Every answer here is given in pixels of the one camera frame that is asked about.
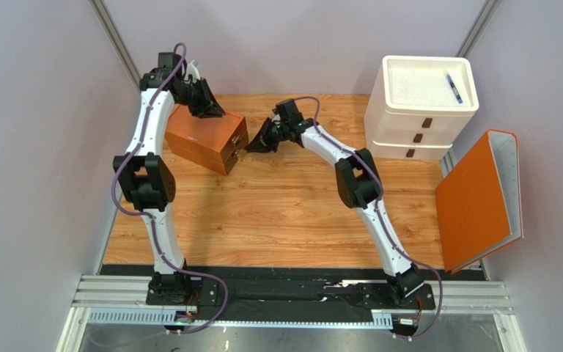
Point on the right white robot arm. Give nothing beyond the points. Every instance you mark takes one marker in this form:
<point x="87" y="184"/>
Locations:
<point x="358" y="185"/>

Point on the orange ring binder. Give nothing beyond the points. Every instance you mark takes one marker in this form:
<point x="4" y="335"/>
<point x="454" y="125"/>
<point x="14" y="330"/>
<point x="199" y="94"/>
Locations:
<point x="478" y="202"/>

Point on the white three-drawer cabinet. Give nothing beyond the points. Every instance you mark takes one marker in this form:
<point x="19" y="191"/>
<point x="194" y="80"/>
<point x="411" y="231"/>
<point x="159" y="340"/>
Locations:
<point x="412" y="113"/>

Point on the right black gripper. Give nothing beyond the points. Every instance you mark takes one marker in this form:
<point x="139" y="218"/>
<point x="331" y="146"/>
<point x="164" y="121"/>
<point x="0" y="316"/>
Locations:
<point x="274" y="133"/>

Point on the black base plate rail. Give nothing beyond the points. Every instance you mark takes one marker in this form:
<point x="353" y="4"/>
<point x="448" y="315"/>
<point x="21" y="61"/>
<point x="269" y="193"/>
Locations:
<point x="210" y="292"/>

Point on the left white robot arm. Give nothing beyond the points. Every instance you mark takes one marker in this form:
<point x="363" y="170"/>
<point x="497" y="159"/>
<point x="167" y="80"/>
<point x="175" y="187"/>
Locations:
<point x="143" y="185"/>

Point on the orange drawer box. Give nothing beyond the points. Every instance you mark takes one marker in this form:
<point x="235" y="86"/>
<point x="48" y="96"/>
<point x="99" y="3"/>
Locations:
<point x="214" y="142"/>

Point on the blue pen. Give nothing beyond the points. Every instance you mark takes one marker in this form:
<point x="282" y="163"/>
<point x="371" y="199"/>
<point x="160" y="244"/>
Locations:
<point x="454" y="88"/>

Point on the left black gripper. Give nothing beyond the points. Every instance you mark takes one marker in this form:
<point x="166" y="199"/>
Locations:
<point x="214" y="110"/>

